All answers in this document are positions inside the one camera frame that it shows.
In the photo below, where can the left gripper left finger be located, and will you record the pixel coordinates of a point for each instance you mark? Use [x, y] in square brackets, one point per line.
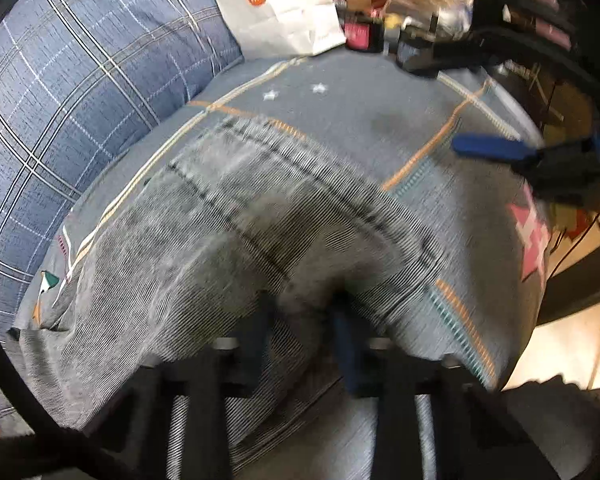
[182, 401]

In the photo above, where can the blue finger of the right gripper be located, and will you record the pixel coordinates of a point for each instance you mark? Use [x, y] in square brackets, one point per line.
[493, 148]

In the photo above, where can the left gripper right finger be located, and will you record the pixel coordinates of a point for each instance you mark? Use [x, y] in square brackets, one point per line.
[474, 436]

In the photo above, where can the grey washed denim pants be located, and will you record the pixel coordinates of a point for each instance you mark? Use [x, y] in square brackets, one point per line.
[243, 208]

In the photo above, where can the grey patterned bed sheet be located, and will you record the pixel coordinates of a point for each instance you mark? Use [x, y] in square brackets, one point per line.
[397, 130]

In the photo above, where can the white paper shopping bag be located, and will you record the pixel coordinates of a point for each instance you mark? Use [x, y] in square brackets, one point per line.
[282, 28]

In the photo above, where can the blue plaid pillow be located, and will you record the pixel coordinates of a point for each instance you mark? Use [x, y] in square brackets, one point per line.
[80, 82]

